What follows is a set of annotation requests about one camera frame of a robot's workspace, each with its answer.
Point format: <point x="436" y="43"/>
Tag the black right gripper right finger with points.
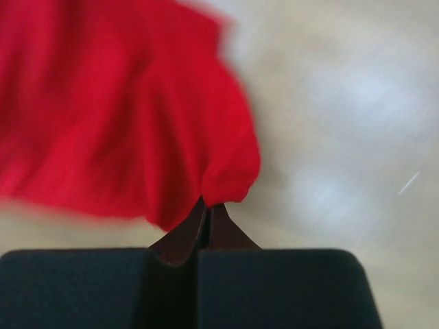
<point x="241" y="285"/>

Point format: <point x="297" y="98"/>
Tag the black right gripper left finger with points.
<point x="131" y="287"/>

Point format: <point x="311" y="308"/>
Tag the red t-shirt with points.
<point x="122" y="109"/>

